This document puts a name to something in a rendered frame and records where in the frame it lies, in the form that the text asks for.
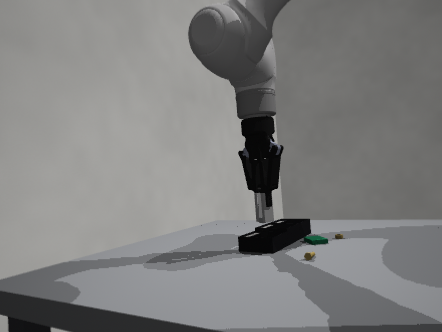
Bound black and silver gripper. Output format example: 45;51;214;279
238;116;284;223

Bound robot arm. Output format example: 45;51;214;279
188;0;290;119

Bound black three-compartment bin rack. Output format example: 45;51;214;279
238;219;311;254

